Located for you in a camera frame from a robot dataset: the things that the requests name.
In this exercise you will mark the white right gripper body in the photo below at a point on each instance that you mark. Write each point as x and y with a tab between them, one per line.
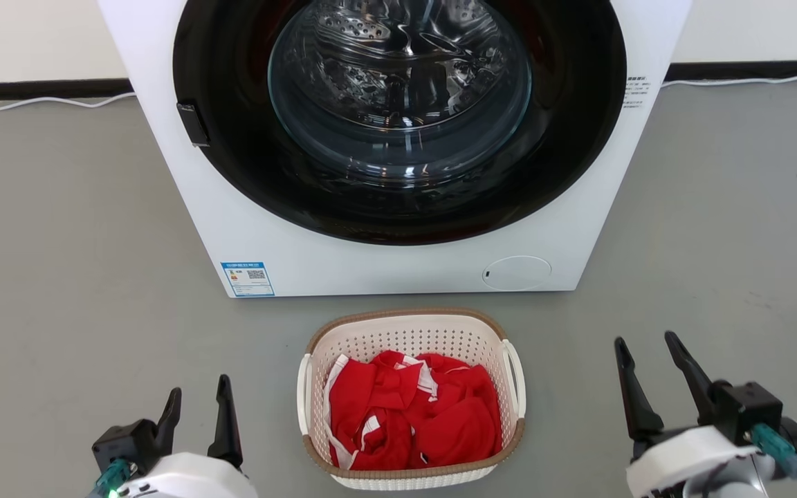
682	465

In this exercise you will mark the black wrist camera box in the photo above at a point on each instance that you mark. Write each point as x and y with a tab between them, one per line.
125	444
744	409

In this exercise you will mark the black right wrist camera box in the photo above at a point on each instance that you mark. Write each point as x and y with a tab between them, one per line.
744	409

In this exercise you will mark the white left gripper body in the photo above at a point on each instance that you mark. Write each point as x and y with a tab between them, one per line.
187	478

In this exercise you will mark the blue energy label sticker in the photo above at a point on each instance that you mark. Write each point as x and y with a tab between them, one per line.
248	279

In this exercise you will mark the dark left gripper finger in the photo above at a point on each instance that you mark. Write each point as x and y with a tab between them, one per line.
225	425
168	422

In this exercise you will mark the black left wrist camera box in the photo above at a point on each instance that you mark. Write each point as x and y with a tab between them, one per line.
125	444

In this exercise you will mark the red and white garment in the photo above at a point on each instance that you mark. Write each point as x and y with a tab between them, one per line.
454	436

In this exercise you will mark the black round glass washer door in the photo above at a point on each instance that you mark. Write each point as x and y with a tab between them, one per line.
232	166

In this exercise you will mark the white front-load washing machine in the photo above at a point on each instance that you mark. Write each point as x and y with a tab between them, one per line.
385	270

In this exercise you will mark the white perforated laundry basket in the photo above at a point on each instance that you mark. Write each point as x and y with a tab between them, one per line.
412	335

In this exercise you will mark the small printed text sticker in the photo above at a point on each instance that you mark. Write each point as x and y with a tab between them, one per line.
637	91

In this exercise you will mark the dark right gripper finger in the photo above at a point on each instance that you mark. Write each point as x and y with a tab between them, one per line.
690	377
637	401

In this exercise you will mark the round white filter cover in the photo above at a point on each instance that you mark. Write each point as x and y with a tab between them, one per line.
517	273

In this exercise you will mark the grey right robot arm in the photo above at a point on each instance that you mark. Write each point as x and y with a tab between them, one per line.
751	483

